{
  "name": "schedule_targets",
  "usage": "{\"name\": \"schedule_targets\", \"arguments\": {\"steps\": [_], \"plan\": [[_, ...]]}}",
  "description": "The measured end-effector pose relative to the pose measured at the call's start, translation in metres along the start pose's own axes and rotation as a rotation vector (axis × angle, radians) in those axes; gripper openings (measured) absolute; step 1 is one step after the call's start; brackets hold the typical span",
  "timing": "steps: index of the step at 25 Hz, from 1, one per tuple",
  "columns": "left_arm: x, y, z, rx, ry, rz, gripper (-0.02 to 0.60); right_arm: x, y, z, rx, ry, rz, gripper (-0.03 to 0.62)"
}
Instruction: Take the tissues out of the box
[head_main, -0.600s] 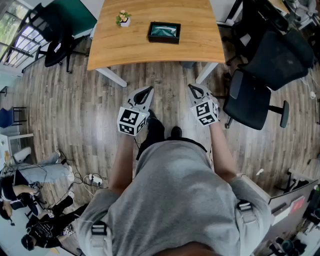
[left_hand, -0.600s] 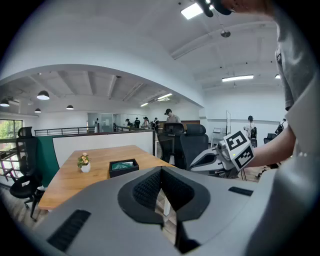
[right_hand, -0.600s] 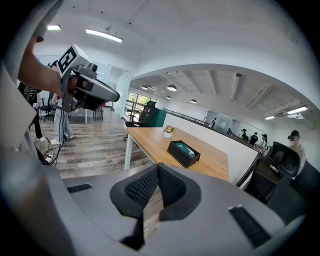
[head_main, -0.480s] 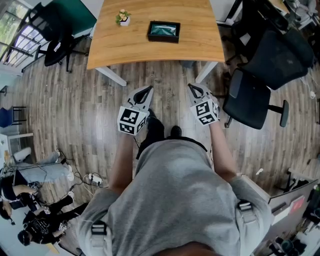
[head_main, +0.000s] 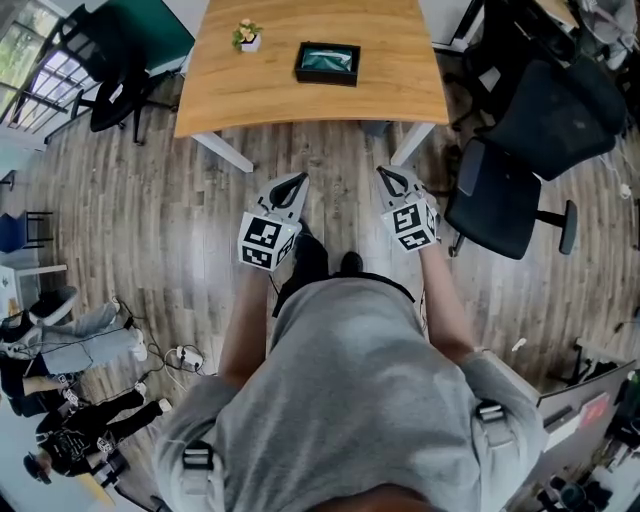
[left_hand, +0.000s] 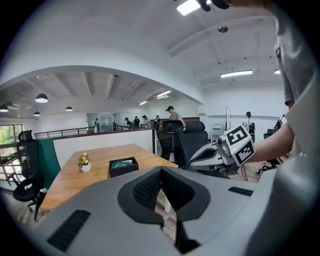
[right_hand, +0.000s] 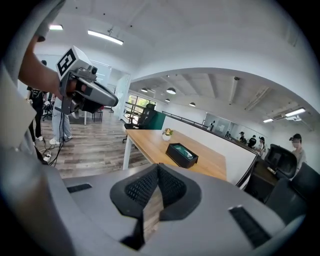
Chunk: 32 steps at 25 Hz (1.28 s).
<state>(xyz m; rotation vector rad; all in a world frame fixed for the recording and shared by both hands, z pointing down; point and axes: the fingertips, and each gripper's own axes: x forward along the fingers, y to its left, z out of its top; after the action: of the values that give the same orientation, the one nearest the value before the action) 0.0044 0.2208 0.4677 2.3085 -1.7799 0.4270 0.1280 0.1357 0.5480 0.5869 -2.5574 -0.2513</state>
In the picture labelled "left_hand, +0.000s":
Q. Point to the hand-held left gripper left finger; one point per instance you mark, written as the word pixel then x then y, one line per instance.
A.
pixel 100 200

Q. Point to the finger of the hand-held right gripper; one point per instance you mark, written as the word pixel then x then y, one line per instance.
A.
pixel 203 149
pixel 210 168

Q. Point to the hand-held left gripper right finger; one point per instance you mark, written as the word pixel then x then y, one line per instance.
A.
pixel 220 200

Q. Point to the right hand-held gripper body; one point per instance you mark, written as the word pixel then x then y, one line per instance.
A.
pixel 238 147

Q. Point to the green plastic-wrapped packet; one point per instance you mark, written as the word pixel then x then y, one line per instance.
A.
pixel 121 163

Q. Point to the person's right forearm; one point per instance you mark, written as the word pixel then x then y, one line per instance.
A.
pixel 272 145

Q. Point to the black office chair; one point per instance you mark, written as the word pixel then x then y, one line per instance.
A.
pixel 27 190
pixel 268 133
pixel 170 142
pixel 193 142

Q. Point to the white desk with laptop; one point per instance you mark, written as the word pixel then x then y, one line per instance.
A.
pixel 217 130

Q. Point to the white board on stand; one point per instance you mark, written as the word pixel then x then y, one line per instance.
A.
pixel 228 117

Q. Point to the black rectangular box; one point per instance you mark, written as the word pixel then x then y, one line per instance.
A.
pixel 123 172

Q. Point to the potted flowers in white pot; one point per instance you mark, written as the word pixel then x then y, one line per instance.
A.
pixel 85 162

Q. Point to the green partition panel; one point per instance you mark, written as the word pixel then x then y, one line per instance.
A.
pixel 47 160

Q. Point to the rectangular ceiling light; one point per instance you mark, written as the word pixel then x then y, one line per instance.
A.
pixel 277 71
pixel 236 74
pixel 143 102
pixel 163 94
pixel 187 7

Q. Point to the black balcony railing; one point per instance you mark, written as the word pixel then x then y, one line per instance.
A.
pixel 65 132

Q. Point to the black pendant lamp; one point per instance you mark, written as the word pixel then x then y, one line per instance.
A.
pixel 37 113
pixel 41 98
pixel 3 108
pixel 69 108

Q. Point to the black stair railing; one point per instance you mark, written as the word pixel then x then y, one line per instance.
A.
pixel 10 160

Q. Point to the window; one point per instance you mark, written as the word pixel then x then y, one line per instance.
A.
pixel 10 133

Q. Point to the person's grey shirt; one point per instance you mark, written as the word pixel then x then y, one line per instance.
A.
pixel 295 50

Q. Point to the round ceiling fixture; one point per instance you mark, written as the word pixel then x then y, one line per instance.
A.
pixel 222 28

